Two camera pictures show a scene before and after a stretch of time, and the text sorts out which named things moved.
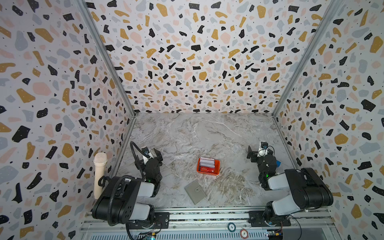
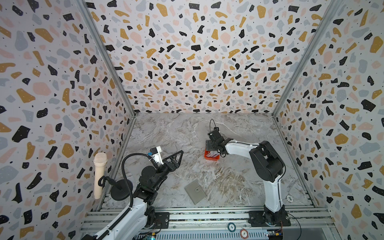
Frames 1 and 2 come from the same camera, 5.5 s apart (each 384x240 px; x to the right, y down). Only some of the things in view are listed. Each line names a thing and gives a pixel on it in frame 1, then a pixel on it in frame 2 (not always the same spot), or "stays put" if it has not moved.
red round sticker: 244,233 stays put
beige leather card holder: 195,191 stays put
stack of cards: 207,162 → 213,154
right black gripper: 254,154 → 214,142
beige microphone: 99,159 stays put
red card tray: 208,166 → 214,158
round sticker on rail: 231,227 stays put
